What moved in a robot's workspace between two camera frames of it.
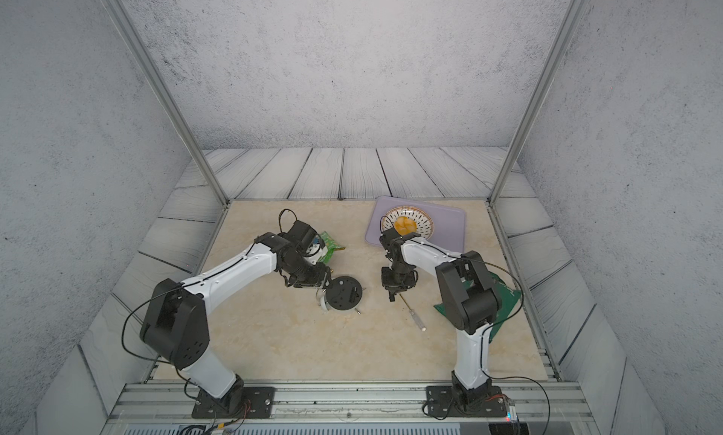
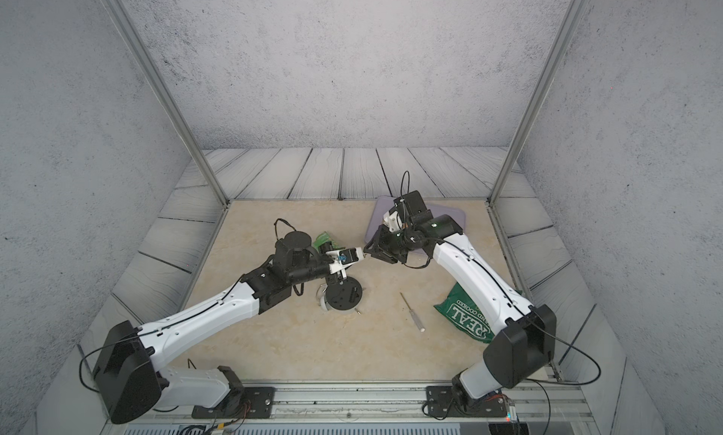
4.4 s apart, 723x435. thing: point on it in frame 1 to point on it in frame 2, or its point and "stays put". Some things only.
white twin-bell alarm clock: [344, 295] stays put
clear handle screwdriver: [416, 318] stays put
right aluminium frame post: [579, 5] stays put
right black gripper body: [396, 278] to [394, 246]
